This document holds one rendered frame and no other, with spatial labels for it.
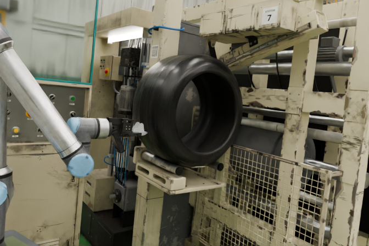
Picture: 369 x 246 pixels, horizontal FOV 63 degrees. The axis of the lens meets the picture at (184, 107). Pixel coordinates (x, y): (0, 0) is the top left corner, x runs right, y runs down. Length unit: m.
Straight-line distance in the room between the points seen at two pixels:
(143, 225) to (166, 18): 1.24
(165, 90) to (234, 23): 0.60
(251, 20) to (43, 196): 1.55
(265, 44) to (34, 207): 1.62
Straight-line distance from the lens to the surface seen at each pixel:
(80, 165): 1.19
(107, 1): 11.09
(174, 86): 1.41
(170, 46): 1.85
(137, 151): 1.76
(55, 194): 2.07
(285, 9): 1.59
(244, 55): 1.84
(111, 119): 1.38
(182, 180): 1.53
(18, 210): 2.05
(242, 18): 1.72
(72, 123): 1.31
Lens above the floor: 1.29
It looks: 3 degrees down
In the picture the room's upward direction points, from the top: 6 degrees clockwise
